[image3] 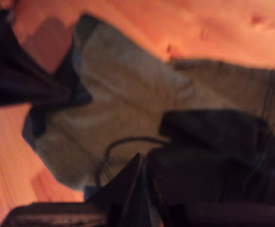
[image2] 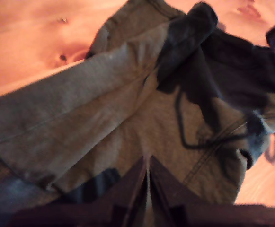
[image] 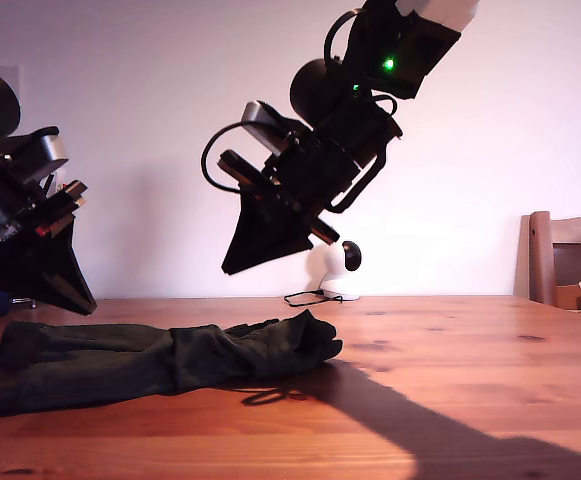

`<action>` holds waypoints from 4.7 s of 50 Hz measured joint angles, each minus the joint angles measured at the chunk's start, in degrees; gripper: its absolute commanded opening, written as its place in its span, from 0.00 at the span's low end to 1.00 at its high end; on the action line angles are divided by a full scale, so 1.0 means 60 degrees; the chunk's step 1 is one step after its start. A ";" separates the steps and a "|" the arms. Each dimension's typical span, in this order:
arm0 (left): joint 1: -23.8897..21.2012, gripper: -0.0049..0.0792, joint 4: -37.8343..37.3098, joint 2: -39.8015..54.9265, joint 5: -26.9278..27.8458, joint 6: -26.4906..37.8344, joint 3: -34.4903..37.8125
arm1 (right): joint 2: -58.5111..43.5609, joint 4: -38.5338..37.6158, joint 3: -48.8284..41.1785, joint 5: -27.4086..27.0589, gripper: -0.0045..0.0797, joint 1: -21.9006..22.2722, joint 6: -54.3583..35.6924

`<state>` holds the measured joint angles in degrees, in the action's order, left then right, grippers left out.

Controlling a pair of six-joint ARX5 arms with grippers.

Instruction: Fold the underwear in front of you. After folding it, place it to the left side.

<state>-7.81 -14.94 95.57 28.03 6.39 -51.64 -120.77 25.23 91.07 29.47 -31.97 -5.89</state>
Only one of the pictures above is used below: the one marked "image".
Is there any black power cable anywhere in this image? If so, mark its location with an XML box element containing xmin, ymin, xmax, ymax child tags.
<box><xmin>283</xmin><ymin>290</ymin><xmax>345</xmax><ymax>308</ymax></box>

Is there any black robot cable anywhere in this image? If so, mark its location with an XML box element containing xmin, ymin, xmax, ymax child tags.
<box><xmin>200</xmin><ymin>122</ymin><xmax>251</xmax><ymax>194</ymax></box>
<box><xmin>368</xmin><ymin>92</ymin><xmax>400</xmax><ymax>118</ymax></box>
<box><xmin>323</xmin><ymin>134</ymin><xmax>390</xmax><ymax>215</ymax></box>
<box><xmin>323</xmin><ymin>7</ymin><xmax>364</xmax><ymax>69</ymax></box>

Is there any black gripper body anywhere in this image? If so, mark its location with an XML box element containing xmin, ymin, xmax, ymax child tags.
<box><xmin>0</xmin><ymin>172</ymin><xmax>90</xmax><ymax>254</ymax></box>
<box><xmin>218</xmin><ymin>133</ymin><xmax>362</xmax><ymax>247</ymax></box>

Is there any white security camera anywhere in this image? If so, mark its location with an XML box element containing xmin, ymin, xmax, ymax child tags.
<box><xmin>307</xmin><ymin>239</ymin><xmax>364</xmax><ymax>302</ymax></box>

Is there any wooden chair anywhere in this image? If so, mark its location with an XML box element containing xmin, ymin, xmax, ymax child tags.
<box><xmin>514</xmin><ymin>211</ymin><xmax>581</xmax><ymax>309</ymax></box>

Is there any olive green underwear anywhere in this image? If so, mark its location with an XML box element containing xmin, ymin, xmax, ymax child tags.
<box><xmin>0</xmin><ymin>308</ymin><xmax>344</xmax><ymax>421</ymax></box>

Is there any brown cardboard box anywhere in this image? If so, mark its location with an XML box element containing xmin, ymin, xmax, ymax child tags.
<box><xmin>554</xmin><ymin>284</ymin><xmax>581</xmax><ymax>310</ymax></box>

